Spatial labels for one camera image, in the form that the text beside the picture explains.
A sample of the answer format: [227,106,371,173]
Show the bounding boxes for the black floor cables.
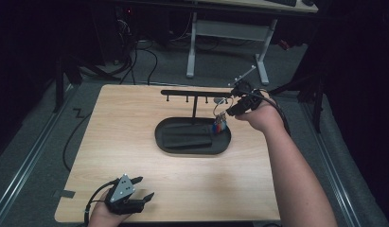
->
[118,39,159,86]

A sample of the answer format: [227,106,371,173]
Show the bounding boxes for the black key holder with tray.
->
[154,89,235,156]

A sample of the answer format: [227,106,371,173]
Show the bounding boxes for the left hand-held gripper cable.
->
[83,179,119,226]

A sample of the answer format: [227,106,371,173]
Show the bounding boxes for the person's right hand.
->
[235,97,286,133]

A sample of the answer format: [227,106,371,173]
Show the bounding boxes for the thin black floor cable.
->
[62,108,94,173]

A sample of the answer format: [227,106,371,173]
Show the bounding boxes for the white metal frame desk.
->
[186,0,319,86]

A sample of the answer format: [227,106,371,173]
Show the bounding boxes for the black keyboard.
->
[266,0,298,8]

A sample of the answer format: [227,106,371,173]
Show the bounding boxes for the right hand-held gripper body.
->
[227,64,266,112]

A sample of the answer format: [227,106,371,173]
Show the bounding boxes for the black metal stand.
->
[267,74,327,134]
[52,56,121,114]

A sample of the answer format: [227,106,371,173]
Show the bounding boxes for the key ring with coloured tags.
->
[212,96,235,134]

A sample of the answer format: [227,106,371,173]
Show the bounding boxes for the right hand-held gripper cable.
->
[243,89,292,137]

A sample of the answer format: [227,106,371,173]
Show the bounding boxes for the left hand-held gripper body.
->
[103,173,146,216]

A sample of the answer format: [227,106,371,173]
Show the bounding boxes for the aluminium floor rail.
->
[0,84,80,219]
[300,100,364,227]

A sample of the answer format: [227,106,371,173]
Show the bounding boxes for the dark computer tower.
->
[114,5,140,65]

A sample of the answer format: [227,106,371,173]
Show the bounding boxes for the hand-held gripper cable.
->
[83,179,119,226]
[243,89,292,137]

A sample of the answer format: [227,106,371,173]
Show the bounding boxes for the grey tape piece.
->
[52,189,77,200]

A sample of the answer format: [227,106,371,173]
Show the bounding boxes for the person's left hand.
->
[87,189,133,227]

